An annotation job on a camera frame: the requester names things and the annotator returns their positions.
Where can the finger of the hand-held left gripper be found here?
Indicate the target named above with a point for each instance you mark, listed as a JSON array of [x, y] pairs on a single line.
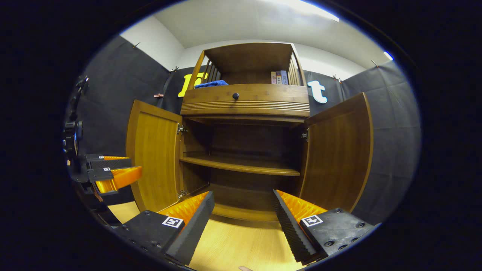
[[120, 178], [109, 163]]

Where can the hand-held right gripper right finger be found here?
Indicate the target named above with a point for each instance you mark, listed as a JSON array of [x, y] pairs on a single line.
[[292, 229]]

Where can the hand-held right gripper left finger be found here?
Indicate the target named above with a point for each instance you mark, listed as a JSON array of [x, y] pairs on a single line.
[[194, 229]]

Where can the wooden cabinet door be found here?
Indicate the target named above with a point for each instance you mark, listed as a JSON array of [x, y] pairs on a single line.
[[339, 150], [154, 150]]

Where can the metal door hinge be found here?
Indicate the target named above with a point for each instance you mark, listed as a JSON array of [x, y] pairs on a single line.
[[304, 134], [182, 194], [182, 129]]

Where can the wooden inner cabinet shelf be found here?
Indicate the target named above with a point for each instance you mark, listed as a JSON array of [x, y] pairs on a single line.
[[241, 165]]

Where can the black backdrop cloth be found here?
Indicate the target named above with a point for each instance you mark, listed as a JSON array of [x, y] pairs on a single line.
[[113, 94]]

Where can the blue folded cloth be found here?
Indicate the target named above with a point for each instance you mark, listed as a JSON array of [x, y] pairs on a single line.
[[211, 84]]

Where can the dark-spined book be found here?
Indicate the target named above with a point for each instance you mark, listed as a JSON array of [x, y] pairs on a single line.
[[279, 78]]

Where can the small ceiling light panel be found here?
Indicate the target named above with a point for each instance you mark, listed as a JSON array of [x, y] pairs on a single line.
[[388, 55]]

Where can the large ceiling light panel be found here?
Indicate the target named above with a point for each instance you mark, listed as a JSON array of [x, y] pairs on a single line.
[[301, 9]]

